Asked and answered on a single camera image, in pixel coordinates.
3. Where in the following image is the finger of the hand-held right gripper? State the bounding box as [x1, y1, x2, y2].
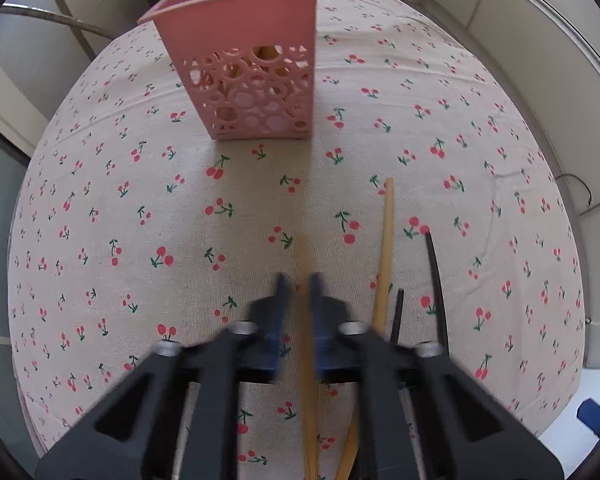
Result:
[576, 397, 600, 432]

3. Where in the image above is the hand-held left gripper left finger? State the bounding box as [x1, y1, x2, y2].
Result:
[34, 272, 293, 480]

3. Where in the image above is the black cable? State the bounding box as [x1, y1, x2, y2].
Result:
[554, 173, 595, 216]

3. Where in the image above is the cherry print tablecloth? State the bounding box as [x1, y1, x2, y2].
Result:
[7, 0, 586, 480]

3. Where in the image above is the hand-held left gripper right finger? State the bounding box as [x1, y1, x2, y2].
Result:
[307, 272, 565, 480]

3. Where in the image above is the black chopstick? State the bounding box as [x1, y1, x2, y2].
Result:
[387, 287, 406, 346]
[424, 231, 451, 353]

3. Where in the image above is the grey curved metal pole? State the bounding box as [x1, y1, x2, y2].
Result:
[0, 2, 116, 41]

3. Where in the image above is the thin grey rod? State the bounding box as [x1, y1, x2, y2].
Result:
[40, 0, 96, 58]

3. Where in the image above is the pink perforated utensil holder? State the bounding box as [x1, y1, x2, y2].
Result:
[137, 0, 332, 141]

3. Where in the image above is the light bamboo chopstick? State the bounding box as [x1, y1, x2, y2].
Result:
[296, 234, 322, 480]
[331, 176, 396, 480]

